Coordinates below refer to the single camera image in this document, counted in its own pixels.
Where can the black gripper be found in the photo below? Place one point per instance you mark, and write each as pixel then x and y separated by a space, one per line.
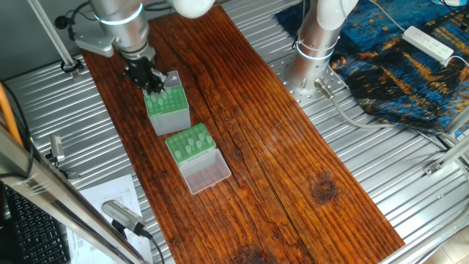
pixel 143 67

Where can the tall green pipette tip holder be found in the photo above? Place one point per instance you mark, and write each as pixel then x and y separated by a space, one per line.
pixel 172 114

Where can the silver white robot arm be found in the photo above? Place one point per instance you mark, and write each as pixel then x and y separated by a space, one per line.
pixel 121 22

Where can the silver pole with clamp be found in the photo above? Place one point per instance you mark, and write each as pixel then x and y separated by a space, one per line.
pixel 51 33

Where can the printed white paper sheet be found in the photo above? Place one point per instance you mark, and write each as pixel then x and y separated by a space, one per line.
pixel 95 194

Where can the yellow pole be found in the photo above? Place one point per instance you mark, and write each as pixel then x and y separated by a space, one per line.
pixel 9 110

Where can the brown wooden board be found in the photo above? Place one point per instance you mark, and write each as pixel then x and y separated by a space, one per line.
pixel 293 161

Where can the black keyboard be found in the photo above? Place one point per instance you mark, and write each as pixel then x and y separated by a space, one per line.
pixel 29 235

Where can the blue patterned cloth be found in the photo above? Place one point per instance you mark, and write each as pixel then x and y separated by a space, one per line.
pixel 410 88

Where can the white power strip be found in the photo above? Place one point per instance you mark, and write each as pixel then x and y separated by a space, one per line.
pixel 429 42

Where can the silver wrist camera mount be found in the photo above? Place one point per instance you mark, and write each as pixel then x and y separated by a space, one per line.
pixel 94 40

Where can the small metal corner bracket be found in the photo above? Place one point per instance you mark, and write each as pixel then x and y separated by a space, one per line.
pixel 57 149

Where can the silver cylindrical camera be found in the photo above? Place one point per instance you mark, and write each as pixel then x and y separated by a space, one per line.
pixel 121 214

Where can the diagonal aluminium frame beam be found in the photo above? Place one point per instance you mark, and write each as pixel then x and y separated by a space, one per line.
pixel 44 191

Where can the silver frame bracket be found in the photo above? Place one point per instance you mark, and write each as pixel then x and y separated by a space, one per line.
pixel 447 158

